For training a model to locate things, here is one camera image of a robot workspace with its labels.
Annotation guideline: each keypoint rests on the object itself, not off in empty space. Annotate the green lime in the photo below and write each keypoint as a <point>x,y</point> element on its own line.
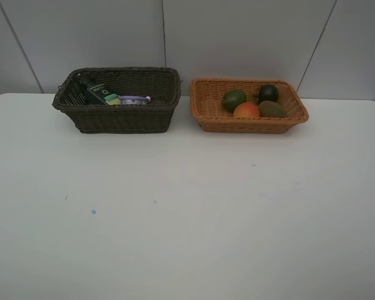
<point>232,99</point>

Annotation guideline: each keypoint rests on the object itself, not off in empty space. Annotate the orange red peach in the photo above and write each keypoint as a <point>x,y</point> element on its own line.
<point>246,110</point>

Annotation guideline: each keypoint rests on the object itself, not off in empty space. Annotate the purple lidded round can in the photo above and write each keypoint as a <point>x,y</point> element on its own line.
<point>133,100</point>

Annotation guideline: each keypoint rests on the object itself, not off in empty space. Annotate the brown kiwi fruit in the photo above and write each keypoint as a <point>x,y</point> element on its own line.
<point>270,109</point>

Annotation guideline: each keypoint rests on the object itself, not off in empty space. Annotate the dark purple mangosteen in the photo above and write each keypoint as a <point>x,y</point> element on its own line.
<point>267,92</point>

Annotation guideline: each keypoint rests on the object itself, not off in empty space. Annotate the dark green rectangular bottle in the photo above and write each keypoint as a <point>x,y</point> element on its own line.
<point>99,93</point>

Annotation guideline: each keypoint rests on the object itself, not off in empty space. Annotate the orange wicker basket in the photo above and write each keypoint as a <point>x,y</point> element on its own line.
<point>206,106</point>

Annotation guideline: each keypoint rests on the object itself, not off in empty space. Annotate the dark brown wicker basket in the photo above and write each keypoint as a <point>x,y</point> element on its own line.
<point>162,84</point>

